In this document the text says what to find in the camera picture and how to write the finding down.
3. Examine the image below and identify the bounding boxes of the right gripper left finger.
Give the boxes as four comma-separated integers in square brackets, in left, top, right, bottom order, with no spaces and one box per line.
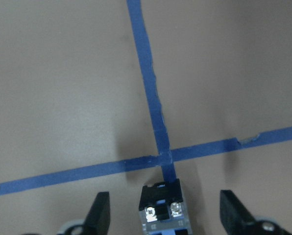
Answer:
[83,191,111,235]

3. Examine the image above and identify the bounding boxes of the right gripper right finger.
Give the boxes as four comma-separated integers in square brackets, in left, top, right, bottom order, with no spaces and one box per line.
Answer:
[219,190,261,235]

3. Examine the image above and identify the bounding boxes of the yellow push button switch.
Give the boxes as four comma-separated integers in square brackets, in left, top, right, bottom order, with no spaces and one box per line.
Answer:
[139,179,192,235]

